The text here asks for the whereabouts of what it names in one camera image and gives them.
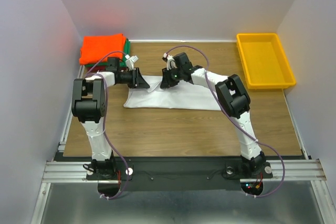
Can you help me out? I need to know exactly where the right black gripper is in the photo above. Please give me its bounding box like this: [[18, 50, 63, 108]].
[[160, 66, 184, 88]]

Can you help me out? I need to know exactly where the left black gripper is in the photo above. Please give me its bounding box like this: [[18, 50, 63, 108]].
[[120, 67, 150, 89]]

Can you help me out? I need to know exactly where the white t shirt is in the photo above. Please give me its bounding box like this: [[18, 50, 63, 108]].
[[123, 76, 220, 111]]

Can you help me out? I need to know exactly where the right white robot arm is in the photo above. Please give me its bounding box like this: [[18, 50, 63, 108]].
[[160, 52, 266, 177]]

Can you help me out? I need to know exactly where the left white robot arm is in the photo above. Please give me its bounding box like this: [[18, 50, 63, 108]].
[[71, 55, 150, 180]]

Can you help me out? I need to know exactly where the red folded t shirt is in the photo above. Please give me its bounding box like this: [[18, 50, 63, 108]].
[[88, 65, 106, 72]]

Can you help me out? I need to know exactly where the orange folded t shirt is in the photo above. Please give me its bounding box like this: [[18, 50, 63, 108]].
[[79, 34, 126, 65]]

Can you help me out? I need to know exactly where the yellow plastic tray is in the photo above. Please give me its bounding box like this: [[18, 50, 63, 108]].
[[236, 33, 296, 90]]

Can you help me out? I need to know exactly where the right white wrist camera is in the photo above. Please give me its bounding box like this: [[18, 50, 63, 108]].
[[162, 52, 176, 70]]

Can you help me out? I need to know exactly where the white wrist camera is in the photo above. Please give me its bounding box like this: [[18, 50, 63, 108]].
[[125, 55, 138, 70], [162, 52, 176, 70]]

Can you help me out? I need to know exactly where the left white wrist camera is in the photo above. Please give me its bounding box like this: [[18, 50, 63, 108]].
[[125, 55, 138, 70]]

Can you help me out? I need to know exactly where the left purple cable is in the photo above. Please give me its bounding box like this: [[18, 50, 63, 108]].
[[84, 50, 132, 200]]

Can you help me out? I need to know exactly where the purple cable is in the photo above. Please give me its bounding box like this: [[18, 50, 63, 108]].
[[164, 45, 286, 198], [84, 50, 132, 200]]

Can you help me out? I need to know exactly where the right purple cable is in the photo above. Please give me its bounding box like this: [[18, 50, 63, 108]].
[[164, 45, 286, 198]]

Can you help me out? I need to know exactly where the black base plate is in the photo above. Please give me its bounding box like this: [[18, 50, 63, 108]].
[[83, 157, 272, 194]]

